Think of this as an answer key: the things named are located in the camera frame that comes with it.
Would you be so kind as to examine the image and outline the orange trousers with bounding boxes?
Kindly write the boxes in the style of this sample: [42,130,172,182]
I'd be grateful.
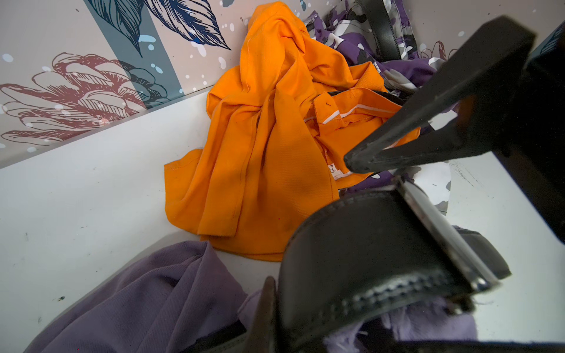
[164,2,400,262]

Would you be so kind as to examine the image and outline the purple camouflage trousers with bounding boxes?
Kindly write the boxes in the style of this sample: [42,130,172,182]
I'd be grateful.
[305,1,452,214]

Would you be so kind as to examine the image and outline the black belt on orange trousers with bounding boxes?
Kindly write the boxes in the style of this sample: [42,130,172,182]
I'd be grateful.
[328,88,408,106]

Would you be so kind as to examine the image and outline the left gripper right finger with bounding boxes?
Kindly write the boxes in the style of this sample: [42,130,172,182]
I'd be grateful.
[344,16,536,174]

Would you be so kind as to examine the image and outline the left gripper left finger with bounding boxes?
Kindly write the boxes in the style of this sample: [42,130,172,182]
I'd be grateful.
[388,341,564,353]

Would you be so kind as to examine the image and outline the lavender purple trousers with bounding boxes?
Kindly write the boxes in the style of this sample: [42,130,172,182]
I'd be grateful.
[27,241,478,352]

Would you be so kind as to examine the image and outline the black leather belt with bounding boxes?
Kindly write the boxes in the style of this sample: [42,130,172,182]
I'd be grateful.
[195,179,511,352]

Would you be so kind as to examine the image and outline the black belt on camouflage trousers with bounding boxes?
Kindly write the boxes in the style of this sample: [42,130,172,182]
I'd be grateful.
[356,0,402,61]

